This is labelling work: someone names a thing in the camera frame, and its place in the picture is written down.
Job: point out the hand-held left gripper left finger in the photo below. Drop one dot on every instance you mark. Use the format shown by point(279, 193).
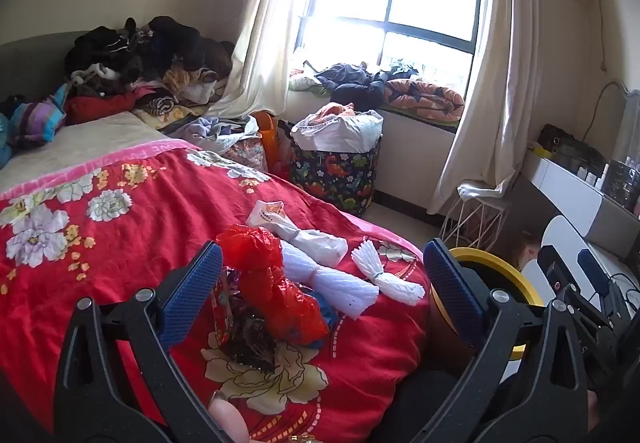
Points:
point(192, 295)

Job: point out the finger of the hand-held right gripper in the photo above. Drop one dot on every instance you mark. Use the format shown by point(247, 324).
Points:
point(594, 273)
point(554, 270)

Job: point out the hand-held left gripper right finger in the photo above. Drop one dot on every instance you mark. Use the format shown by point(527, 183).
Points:
point(452, 293)

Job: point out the yellow rimmed black trash bin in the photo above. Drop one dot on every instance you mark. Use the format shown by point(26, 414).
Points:
point(500, 268)

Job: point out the small white foam net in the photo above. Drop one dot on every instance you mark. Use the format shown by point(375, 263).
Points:
point(395, 285)

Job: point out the black green snack wrapper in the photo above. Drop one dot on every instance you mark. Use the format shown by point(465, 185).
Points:
point(252, 343)

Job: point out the large white foam net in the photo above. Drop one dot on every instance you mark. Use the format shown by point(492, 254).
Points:
point(335, 285)

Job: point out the knotted white plastic bag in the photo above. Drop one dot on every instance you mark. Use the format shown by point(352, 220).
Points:
point(320, 243)

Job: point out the person's left hand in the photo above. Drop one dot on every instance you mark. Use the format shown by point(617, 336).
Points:
point(227, 420)

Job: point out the cardboard box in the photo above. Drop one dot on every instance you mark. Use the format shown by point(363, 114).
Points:
point(525, 253)

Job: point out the white grey dressing table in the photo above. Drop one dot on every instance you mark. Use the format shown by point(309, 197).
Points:
point(575, 195)

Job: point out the red floral blanket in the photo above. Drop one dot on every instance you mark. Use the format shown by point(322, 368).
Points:
point(125, 248)

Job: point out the clear cosmetics organizer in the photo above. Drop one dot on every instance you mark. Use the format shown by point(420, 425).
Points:
point(622, 183)

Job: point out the white cloth on stool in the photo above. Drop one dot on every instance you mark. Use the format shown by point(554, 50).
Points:
point(480, 191)

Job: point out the small yellow item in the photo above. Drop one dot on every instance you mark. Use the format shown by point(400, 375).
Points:
point(540, 150)

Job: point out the person's black trouser leg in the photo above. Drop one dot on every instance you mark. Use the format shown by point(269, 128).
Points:
point(430, 413)

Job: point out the black bag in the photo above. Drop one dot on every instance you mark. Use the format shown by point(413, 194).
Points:
point(570, 148)

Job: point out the floral fabric bag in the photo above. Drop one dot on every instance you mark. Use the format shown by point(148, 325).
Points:
point(247, 154)

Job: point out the wavy framed mirror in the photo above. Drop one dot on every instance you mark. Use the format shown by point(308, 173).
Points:
point(627, 123)

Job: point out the dinosaur print laundry basket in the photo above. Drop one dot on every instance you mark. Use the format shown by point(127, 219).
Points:
point(335, 178)

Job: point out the orange bag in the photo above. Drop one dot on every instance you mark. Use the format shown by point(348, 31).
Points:
point(264, 133)

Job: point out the beige bed sheet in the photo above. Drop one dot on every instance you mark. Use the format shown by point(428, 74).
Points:
point(85, 143)

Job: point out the orange navy patterned quilt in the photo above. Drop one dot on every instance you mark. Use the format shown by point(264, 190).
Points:
point(425, 98)

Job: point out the white cloth bundle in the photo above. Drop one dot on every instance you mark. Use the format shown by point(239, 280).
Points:
point(340, 130)

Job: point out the cream curtain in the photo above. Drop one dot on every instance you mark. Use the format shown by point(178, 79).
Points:
point(265, 23)
point(495, 73)

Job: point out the dark blue jacket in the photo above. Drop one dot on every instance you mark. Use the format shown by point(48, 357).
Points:
point(350, 83)

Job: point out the striped purple blue cloth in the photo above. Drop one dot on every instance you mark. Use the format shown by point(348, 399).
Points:
point(37, 115)

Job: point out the green white cloth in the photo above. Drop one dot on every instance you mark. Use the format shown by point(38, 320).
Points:
point(302, 82)

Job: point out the pile of dark clothes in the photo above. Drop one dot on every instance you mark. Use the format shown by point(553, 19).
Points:
point(160, 48)

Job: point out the grey bed headboard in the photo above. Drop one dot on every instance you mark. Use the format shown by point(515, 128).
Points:
point(35, 58)

